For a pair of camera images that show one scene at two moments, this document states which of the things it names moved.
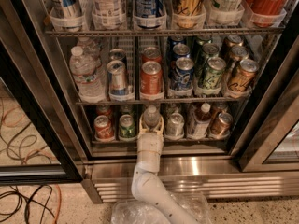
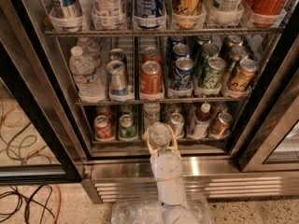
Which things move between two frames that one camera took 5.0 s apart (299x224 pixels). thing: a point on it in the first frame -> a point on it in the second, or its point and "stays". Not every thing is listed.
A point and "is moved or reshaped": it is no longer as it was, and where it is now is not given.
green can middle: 210,49 stays
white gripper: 149,144 -> 166,166
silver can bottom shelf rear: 172,108 stays
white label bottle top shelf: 108,12 stays
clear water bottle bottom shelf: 151,118 is moved or reshaped
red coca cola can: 266,4 stays
